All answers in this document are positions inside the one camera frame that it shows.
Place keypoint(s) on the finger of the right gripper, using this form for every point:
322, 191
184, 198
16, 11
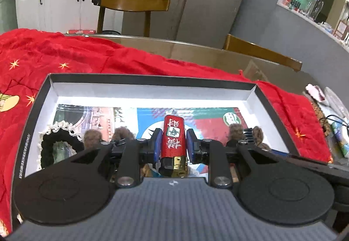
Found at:
310, 164

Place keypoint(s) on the wooden chair right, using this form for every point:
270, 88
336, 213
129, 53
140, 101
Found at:
237, 45

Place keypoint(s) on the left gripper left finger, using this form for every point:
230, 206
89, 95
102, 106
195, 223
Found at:
137, 153

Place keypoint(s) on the red teddy bear blanket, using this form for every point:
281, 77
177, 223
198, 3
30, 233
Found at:
28, 56

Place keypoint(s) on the red lighter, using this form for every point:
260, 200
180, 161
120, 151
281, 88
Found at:
173, 154

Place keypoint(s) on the wooden chair left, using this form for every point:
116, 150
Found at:
136, 6

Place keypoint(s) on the wooden chair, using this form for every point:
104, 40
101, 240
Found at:
237, 45
136, 6

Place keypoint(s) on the black white lace scrunchie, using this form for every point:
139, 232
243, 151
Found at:
58, 142

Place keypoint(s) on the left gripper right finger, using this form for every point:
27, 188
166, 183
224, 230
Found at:
211, 153

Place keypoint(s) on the brown woven coaster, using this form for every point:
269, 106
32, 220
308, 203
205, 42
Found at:
321, 118

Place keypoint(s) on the pink white cloth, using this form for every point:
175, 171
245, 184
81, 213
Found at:
316, 93

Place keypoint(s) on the white kitchen cabinet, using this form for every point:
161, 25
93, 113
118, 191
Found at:
57, 15

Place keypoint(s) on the black shallow cardboard box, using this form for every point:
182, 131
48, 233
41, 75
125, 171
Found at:
140, 103

